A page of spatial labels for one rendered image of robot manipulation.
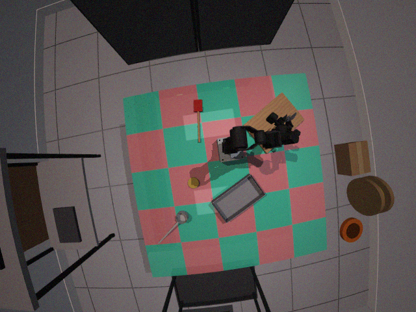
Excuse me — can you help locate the light brown wooden board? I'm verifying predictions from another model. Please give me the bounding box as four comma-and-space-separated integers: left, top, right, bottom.
243, 93, 305, 132

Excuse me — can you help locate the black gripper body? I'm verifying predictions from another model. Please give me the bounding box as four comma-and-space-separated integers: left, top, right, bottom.
266, 112, 301, 136

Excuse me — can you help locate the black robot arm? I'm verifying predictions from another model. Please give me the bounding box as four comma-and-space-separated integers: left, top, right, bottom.
222, 125, 299, 154

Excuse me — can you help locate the red spatula with wooden handle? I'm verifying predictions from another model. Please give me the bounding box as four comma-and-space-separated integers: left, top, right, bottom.
194, 99, 202, 142

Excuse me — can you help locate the grey saucepan with long handle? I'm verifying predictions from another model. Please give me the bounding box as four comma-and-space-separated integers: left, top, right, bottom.
158, 211, 189, 243

